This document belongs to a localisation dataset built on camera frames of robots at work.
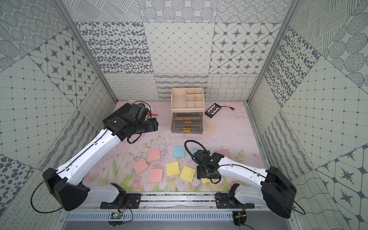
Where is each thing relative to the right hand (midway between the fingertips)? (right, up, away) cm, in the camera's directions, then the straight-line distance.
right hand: (207, 175), depth 80 cm
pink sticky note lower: (-30, -1, +2) cm, 30 cm away
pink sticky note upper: (-33, +9, +10) cm, 36 cm away
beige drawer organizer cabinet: (-11, +41, +8) cm, 43 cm away
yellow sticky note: (-20, +2, +5) cm, 21 cm away
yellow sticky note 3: (-1, -2, -2) cm, 3 cm away
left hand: (-28, +29, -5) cm, 41 cm away
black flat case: (-63, +37, +29) cm, 78 cm away
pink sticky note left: (-40, +3, +6) cm, 41 cm away
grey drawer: (-12, +27, +12) cm, 32 cm away
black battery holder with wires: (+11, +39, +34) cm, 53 cm away
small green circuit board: (-48, -16, -9) cm, 51 cm away
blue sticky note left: (-17, +10, +12) cm, 23 cm away
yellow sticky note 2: (-11, 0, +3) cm, 12 cm away
